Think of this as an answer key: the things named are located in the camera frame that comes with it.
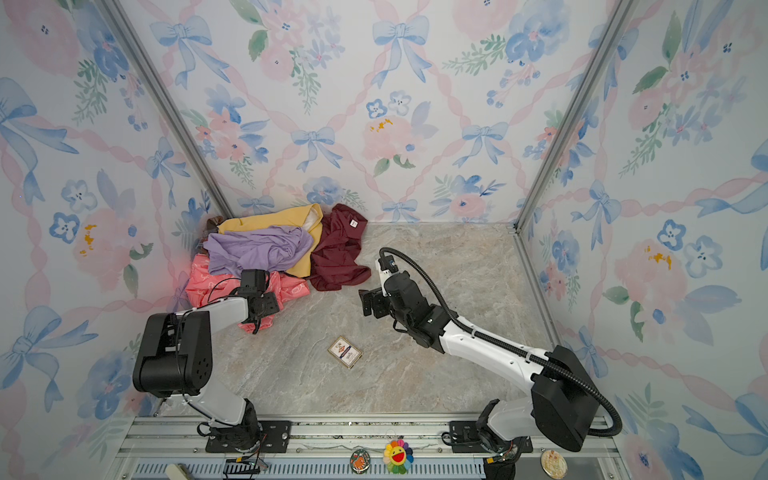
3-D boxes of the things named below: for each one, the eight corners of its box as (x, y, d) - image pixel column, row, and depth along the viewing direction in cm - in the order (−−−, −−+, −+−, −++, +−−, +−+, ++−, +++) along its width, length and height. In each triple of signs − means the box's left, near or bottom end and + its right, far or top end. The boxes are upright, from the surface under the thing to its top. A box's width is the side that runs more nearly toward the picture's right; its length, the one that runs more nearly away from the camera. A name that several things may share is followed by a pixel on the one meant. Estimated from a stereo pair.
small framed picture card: (329, 351, 90) (328, 348, 88) (341, 338, 93) (341, 335, 91) (350, 369, 87) (349, 367, 85) (362, 355, 89) (362, 352, 88)
